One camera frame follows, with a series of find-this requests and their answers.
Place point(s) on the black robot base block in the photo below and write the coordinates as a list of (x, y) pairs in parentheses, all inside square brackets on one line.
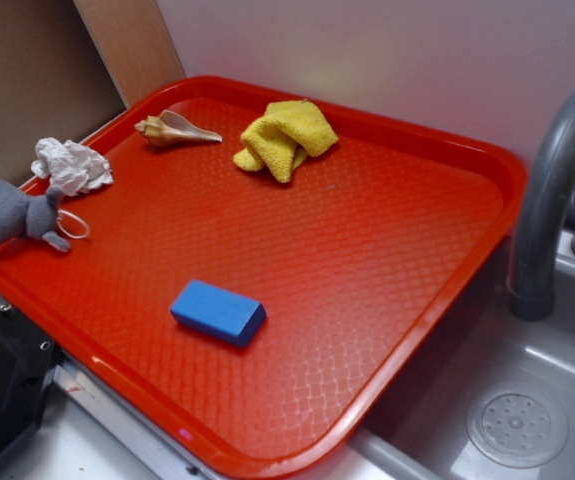
[(27, 361)]

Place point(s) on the yellow cloth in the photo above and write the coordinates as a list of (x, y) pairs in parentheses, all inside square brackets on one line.
[(286, 135)]

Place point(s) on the red plastic tray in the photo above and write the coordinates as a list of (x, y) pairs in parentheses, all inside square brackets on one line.
[(355, 260)]

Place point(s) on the blue rectangular block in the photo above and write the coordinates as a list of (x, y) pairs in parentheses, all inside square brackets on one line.
[(220, 313)]

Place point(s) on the beige conch seashell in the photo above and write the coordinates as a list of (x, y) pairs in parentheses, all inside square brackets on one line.
[(170, 128)]

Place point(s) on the white rubber band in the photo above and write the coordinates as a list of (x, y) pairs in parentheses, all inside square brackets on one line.
[(72, 225)]

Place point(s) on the crumpled white paper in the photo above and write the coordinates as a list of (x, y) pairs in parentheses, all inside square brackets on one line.
[(70, 166)]

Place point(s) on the wooden board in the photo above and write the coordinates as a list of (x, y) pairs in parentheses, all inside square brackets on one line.
[(134, 44)]

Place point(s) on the grey toy sink basin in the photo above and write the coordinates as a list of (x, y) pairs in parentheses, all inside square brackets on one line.
[(486, 396)]

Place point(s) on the grey plush elephant toy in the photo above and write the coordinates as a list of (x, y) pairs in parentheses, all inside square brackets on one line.
[(35, 217)]

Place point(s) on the brown cardboard panel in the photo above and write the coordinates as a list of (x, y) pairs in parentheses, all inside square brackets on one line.
[(53, 82)]

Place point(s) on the grey curved faucet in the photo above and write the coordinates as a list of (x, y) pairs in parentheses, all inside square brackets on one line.
[(549, 200)]

